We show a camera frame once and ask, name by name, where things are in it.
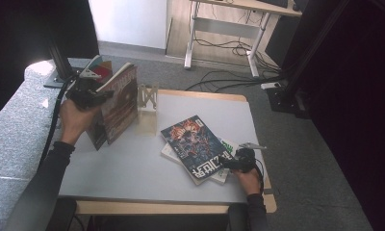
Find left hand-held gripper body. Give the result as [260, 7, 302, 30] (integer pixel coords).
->
[64, 67, 102, 111]

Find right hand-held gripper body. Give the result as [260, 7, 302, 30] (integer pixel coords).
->
[232, 142, 268, 174]

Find white magazine with green title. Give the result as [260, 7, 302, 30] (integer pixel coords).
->
[160, 138, 239, 186]

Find red-brown magazine with sphere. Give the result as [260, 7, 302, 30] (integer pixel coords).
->
[95, 62, 140, 146]

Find portrait magazine with red label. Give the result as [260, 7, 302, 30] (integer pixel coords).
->
[84, 54, 114, 152]

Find dark blue illustrated magazine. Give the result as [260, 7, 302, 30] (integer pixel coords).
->
[160, 115, 235, 187]

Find wooden expandable book rack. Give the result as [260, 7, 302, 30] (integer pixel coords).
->
[134, 82, 160, 138]

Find person's right hand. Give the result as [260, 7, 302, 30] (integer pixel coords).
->
[233, 168, 262, 196]

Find person's left hand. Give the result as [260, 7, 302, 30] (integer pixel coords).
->
[59, 98, 102, 147]

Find black metal stand with baseplate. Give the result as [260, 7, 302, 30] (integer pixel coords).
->
[43, 35, 86, 90]

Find person's right leg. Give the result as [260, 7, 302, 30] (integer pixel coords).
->
[228, 203, 251, 231]

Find grey table mat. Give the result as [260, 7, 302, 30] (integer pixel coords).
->
[57, 88, 269, 205]

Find white power strip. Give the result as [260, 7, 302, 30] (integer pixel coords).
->
[260, 82, 283, 90]

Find wooden table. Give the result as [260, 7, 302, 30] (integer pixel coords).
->
[72, 85, 277, 216]

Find black curtain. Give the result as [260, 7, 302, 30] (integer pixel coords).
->
[309, 0, 385, 231]
[0, 0, 101, 124]

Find black computer tower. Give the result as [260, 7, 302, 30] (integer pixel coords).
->
[265, 13, 302, 68]

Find white-legged wooden desk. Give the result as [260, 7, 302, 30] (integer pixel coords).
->
[184, 0, 303, 79]

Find black keyboard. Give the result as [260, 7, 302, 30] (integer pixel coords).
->
[257, 0, 290, 9]

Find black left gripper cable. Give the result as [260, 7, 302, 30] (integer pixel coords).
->
[39, 75, 80, 167]

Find black metal frame stand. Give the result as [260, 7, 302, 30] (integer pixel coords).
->
[267, 0, 353, 120]

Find black floor cables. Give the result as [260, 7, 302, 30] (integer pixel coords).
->
[184, 68, 288, 93]

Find tangle of black cables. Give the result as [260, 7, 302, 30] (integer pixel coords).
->
[193, 38, 278, 71]

